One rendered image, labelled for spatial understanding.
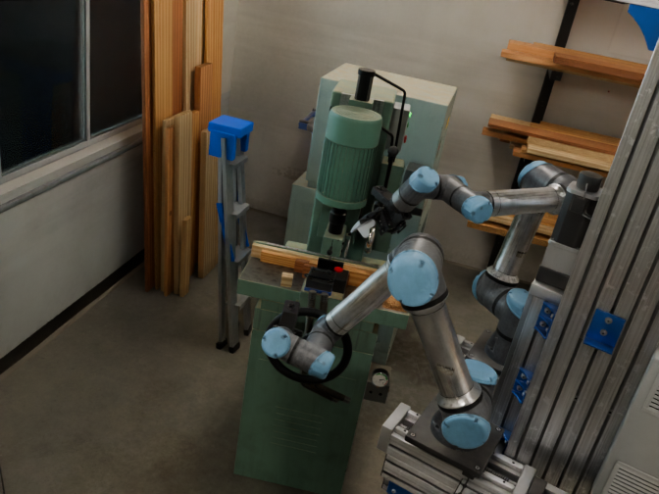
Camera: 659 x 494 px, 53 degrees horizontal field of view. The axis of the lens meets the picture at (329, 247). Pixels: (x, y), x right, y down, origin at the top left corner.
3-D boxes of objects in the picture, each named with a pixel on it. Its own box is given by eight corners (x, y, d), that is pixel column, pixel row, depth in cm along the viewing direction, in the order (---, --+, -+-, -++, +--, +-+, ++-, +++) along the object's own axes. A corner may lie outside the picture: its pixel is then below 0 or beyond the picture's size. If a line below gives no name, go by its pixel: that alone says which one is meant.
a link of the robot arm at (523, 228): (488, 320, 222) (555, 171, 202) (463, 296, 234) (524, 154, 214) (514, 320, 228) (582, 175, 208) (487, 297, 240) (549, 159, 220)
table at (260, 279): (228, 307, 220) (228, 291, 217) (250, 266, 247) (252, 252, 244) (405, 345, 216) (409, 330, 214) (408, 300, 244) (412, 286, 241)
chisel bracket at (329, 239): (319, 258, 231) (323, 236, 227) (325, 241, 243) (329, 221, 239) (339, 262, 230) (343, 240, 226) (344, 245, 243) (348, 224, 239)
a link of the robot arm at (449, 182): (471, 210, 194) (441, 209, 189) (449, 194, 203) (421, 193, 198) (480, 185, 191) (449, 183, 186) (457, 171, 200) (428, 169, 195)
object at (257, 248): (250, 256, 241) (252, 244, 239) (251, 254, 243) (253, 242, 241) (411, 290, 238) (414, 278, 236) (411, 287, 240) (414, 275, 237)
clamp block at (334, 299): (295, 314, 217) (299, 290, 213) (302, 294, 229) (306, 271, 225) (338, 323, 216) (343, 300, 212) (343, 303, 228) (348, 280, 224)
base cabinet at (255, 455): (231, 474, 265) (249, 328, 233) (264, 386, 317) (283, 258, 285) (339, 499, 262) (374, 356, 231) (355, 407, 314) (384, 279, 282)
